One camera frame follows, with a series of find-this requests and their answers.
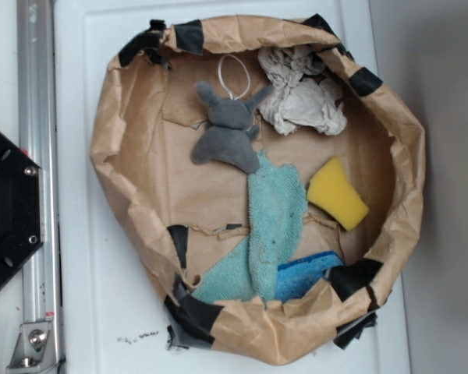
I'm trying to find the crumpled white paper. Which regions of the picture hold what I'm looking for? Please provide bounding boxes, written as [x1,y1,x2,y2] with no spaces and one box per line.
[258,45,347,136]

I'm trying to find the teal terry cloth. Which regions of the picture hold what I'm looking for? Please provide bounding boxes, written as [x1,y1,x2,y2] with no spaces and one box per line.
[193,150,307,303]

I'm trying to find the grey plush toy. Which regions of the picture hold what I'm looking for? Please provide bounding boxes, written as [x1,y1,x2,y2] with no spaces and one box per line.
[191,80,275,174]

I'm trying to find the brown paper bag bin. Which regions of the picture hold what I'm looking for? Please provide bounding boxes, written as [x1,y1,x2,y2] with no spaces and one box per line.
[90,16,425,365]

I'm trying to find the yellow sponge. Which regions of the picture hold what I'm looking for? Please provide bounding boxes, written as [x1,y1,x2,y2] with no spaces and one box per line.
[307,157,370,231]

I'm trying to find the blue sponge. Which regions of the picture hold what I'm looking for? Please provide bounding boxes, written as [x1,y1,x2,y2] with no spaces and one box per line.
[275,251,344,302]

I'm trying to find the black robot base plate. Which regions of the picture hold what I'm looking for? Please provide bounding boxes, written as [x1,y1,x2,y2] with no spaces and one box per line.
[0,132,44,290]

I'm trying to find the metal corner bracket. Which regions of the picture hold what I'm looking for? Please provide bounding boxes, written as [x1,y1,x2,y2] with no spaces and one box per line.
[6,321,64,373]

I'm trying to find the aluminium rail profile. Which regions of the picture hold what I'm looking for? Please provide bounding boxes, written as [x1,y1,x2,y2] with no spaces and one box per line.
[16,0,66,324]

